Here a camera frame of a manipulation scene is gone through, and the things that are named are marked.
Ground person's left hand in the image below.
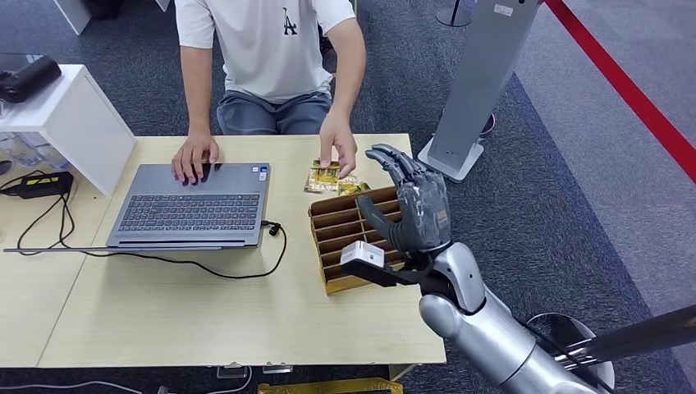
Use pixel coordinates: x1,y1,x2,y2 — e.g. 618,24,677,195
318,111,359,180

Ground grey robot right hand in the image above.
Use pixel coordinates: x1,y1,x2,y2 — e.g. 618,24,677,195
355,144,452,254

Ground person's right hand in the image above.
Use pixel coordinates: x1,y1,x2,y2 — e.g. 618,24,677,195
171,133,222,186

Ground wooden slotted card holder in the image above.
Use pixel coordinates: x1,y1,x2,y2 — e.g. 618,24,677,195
308,186,414,296

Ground person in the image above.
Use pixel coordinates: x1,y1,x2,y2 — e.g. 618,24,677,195
171,0,368,186

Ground grey laptop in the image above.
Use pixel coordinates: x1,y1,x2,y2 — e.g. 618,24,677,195
4,162,272,254

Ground white box cabinet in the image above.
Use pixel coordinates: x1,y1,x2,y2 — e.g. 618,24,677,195
0,64,137,197

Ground grey kiosk stand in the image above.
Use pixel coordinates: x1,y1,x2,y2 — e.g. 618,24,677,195
417,0,545,183

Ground black power adapter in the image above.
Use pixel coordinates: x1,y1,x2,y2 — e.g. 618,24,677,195
15,172,76,200

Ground clear plastic packaging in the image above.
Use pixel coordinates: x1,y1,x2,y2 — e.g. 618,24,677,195
0,133,73,173

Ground round stanchion base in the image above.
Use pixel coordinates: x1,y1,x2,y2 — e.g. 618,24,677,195
434,0,475,28

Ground black device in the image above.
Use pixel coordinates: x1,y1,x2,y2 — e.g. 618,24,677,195
0,55,63,104

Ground white furniture panel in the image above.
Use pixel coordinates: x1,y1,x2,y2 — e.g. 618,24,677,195
53,0,93,37

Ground round silver dome base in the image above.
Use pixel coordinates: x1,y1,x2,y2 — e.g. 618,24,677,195
524,312,616,394

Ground dark metal rod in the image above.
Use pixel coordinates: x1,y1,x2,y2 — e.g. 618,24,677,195
549,304,696,371

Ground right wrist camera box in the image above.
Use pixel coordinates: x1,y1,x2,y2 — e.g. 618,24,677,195
339,241,431,288

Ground black laptop power cable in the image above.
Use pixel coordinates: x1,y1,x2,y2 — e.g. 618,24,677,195
16,193,288,281

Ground black adapter mains cable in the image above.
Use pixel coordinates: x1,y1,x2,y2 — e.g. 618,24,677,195
0,170,48,192

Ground yellow frame under table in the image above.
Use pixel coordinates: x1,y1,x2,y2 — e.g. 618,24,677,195
258,378,404,394

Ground white cable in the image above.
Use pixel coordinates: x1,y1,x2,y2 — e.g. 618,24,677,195
0,380,143,394

